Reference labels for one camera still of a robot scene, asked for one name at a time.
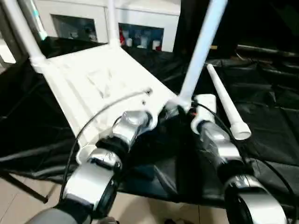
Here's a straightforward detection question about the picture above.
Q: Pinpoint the white plastic table leg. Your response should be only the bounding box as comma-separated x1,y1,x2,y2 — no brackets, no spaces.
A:
206,64,252,141
107,0,120,48
1,0,47,66
177,0,229,111

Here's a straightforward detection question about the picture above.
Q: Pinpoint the white plastic table top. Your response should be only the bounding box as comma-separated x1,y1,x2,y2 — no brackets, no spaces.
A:
29,42,195,166

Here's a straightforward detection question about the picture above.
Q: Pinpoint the black work mat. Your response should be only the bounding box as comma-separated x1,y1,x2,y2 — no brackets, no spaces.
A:
0,35,299,209

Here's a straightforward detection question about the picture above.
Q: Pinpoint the white bottle blue print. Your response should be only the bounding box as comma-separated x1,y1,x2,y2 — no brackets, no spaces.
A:
139,34,150,49

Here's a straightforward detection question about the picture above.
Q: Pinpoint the large black box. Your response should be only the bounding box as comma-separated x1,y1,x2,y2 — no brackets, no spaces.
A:
174,0,238,59

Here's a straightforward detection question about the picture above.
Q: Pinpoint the silver metal bar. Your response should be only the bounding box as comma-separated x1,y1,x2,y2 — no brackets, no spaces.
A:
235,43,299,58

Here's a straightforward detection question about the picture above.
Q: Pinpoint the white glass-door cabinet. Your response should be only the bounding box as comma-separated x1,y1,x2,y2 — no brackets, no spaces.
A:
34,0,182,54

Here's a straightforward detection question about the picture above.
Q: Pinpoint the grey curtain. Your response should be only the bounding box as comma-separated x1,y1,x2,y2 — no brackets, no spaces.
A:
0,0,36,54

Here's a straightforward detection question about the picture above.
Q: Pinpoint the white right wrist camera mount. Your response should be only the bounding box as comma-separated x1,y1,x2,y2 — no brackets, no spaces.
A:
190,93,217,134

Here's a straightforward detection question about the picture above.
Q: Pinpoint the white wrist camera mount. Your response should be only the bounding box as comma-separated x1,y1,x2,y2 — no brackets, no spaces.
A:
190,93,217,134
137,90,169,131

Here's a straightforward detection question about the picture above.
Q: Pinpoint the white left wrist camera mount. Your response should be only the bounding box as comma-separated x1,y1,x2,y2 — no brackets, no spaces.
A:
137,90,169,131

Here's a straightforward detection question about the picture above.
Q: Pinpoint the black metal frame leg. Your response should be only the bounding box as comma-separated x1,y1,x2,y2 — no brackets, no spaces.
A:
0,167,50,204

